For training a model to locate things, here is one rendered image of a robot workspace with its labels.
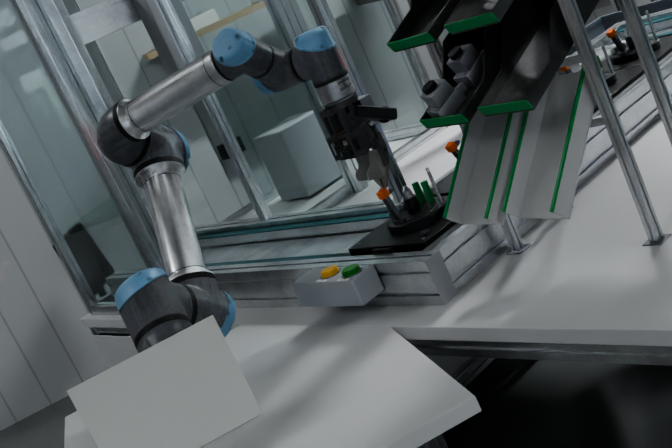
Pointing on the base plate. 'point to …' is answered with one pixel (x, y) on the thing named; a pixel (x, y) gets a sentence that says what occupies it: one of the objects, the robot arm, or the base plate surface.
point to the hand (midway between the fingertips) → (384, 181)
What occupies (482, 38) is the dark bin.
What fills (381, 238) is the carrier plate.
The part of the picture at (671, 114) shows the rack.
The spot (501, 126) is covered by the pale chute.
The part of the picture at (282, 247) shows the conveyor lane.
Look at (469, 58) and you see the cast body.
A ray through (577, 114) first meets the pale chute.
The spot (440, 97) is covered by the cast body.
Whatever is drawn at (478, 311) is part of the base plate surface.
